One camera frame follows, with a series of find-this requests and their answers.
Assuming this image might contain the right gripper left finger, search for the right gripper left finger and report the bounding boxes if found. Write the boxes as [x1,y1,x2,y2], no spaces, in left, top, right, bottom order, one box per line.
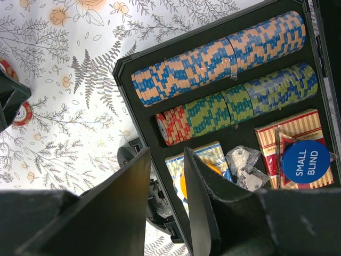
[1,148,151,255]

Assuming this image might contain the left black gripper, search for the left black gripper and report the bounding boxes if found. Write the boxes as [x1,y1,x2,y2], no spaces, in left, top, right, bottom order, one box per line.
[1,66,31,131]

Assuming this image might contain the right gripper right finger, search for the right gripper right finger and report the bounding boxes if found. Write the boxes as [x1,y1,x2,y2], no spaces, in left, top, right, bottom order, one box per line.
[184,148,340,255]

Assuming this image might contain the red poker chip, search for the red poker chip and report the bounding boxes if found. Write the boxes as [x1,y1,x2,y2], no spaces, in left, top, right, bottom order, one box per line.
[0,58,19,81]
[13,101,33,126]

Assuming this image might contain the yellow big blind button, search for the yellow big blind button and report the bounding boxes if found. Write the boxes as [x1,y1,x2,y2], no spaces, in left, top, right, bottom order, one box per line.
[180,162,223,199]

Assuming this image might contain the keys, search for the keys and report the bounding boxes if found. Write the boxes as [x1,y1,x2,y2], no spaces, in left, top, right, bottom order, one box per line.
[225,145,269,191]

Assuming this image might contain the blue playing card deck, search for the blue playing card deck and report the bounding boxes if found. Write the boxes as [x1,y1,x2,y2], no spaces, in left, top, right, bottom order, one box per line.
[165,141,234,217]

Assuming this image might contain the red playing card deck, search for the red playing card deck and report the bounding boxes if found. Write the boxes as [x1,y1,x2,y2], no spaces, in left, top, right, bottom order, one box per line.
[254,108,335,190]

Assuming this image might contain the blue small blind button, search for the blue small blind button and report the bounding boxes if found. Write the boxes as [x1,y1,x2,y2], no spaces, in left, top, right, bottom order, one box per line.
[281,140,330,184]

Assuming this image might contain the floral table mat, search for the floral table mat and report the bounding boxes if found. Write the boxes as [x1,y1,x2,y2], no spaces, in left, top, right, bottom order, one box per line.
[0,0,267,256]

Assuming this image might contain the orange chip short stack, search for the orange chip short stack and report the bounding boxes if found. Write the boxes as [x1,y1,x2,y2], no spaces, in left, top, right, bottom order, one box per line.
[155,105,194,146]

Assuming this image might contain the green chip row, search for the green chip row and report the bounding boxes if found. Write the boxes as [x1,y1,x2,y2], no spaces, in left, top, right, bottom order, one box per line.
[183,62,318,138]

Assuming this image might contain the blue orange chip row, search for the blue orange chip row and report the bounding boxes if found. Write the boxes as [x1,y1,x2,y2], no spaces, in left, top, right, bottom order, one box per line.
[131,11,306,107]

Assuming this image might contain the black poker chip case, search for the black poker chip case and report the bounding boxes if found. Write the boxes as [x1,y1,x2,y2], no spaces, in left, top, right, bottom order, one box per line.
[112,1,340,243]

